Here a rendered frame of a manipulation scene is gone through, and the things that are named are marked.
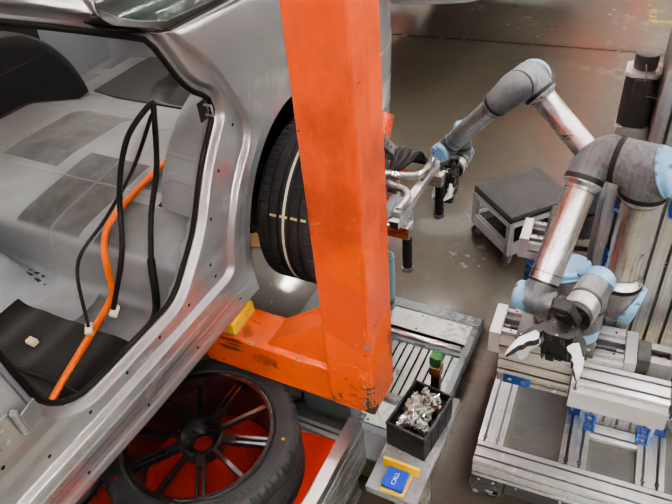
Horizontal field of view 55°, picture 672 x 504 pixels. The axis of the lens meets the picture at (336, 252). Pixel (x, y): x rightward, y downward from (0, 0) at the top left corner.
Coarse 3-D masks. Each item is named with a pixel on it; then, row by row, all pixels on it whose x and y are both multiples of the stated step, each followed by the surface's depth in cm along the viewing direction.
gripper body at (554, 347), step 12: (588, 312) 142; (552, 324) 140; (564, 324) 139; (588, 324) 143; (552, 336) 138; (564, 336) 136; (576, 336) 136; (540, 348) 141; (552, 348) 140; (564, 348) 137; (552, 360) 141; (564, 360) 139
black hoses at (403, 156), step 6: (396, 150) 241; (402, 150) 240; (408, 150) 240; (414, 150) 240; (420, 150) 241; (396, 156) 241; (402, 156) 239; (408, 156) 239; (414, 156) 238; (420, 156) 244; (396, 162) 240; (402, 162) 239; (408, 162) 239; (414, 162) 248; (420, 162) 247; (426, 162) 247; (396, 168) 240; (402, 168) 239
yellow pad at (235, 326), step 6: (246, 306) 227; (252, 306) 230; (240, 312) 225; (246, 312) 227; (252, 312) 231; (234, 318) 223; (240, 318) 224; (246, 318) 228; (234, 324) 221; (240, 324) 225; (228, 330) 223; (234, 330) 222
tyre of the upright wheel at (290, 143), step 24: (288, 144) 228; (264, 168) 228; (288, 168) 224; (264, 192) 227; (288, 192) 223; (264, 216) 229; (288, 216) 225; (264, 240) 234; (288, 240) 229; (312, 264) 231
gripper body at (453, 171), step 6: (450, 162) 260; (456, 162) 259; (444, 168) 258; (450, 168) 256; (456, 168) 258; (462, 168) 261; (450, 174) 252; (456, 174) 254; (450, 180) 254; (456, 180) 257
